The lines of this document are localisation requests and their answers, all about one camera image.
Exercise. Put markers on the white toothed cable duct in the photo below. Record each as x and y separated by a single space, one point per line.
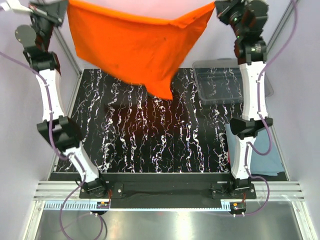
77 205

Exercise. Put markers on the left aluminium corner post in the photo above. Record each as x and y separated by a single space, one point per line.
63 44

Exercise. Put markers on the orange t shirt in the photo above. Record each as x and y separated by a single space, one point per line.
135 49

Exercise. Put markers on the folded light blue t shirt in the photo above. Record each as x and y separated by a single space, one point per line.
269 165

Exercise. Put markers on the right aluminium corner post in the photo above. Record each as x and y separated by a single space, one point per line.
281 24

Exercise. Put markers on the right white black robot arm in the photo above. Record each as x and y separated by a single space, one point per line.
251 52

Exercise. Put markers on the aluminium corner post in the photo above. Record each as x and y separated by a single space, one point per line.
63 44
281 24

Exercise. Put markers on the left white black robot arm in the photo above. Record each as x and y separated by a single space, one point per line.
60 131

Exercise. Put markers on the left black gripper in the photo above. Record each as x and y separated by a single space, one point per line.
51 11

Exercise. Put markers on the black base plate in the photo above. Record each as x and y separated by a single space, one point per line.
99 186

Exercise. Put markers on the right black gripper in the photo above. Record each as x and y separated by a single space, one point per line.
224 7

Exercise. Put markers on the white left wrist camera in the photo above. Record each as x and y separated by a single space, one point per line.
14 6

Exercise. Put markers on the clear plastic bin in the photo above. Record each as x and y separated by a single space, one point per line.
218 81

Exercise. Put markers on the aluminium frame rail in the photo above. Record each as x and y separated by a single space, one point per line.
278 190

